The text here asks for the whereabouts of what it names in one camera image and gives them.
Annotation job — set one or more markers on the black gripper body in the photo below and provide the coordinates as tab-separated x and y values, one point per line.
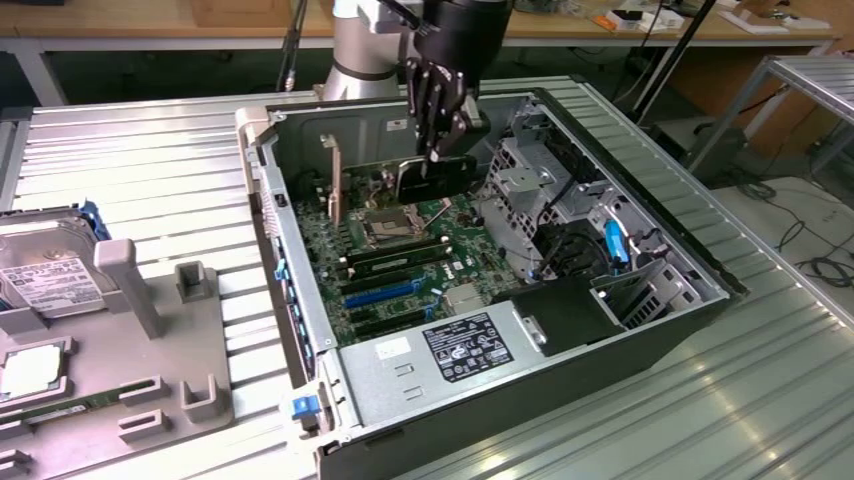
468	35

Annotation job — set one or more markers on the Nvidia graphics card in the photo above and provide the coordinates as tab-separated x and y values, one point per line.
434	180

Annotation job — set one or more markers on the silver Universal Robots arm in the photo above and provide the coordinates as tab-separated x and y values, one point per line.
361	60

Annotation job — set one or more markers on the perforated metal drive cage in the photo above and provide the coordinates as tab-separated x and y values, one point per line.
528	190

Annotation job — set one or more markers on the metal socket cover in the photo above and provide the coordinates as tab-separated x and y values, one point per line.
441	212

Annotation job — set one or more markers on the CPU socket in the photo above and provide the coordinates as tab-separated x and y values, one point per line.
390	227

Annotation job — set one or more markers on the green motherboard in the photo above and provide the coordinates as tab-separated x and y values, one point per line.
468	240

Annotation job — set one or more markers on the orange and white box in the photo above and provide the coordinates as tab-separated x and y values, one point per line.
634	19

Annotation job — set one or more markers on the black installed RAM stick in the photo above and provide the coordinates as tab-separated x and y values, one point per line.
401	260

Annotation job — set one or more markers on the black tripod pole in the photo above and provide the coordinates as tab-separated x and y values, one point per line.
674	55

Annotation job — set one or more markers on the long black expansion slot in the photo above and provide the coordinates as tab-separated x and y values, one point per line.
384	285

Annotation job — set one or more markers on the small silver chipset heatsink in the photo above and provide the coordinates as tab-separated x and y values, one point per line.
465	297

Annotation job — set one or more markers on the blue expansion slot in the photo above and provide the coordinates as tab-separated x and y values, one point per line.
388	296

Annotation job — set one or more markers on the blue slot retention clip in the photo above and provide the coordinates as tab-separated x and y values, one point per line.
278	270

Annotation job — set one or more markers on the wooden desk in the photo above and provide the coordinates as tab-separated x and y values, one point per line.
167	20

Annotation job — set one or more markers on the short black expansion slot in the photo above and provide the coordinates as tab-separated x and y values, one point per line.
388	317
394	329

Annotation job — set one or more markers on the white paper stack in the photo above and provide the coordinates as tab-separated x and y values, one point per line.
755	22

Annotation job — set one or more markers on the black plastic shroud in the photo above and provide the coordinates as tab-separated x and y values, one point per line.
568	315

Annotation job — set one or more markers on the metal disk bay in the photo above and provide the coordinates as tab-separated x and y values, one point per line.
657	290

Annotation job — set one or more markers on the grey power supply unit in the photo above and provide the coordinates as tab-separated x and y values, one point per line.
381	375

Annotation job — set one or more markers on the blue disk caddy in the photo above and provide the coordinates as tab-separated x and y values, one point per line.
94	222

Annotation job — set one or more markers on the open black PC case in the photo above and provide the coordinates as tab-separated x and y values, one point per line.
601	390

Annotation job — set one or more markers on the blue case latch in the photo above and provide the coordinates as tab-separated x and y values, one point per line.
304	406

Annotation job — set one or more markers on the silver hard disk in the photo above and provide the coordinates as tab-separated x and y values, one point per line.
41	270

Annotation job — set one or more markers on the grey parts rack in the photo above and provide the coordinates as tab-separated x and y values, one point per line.
134	425

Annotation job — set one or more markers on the silver CPU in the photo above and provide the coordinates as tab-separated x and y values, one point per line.
30	372

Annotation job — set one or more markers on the green RAM stick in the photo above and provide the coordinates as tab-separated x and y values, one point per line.
67	410

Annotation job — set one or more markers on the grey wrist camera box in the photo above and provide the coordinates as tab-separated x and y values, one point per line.
384	15

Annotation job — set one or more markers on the metal frame table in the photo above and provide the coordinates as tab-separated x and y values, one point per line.
801	75

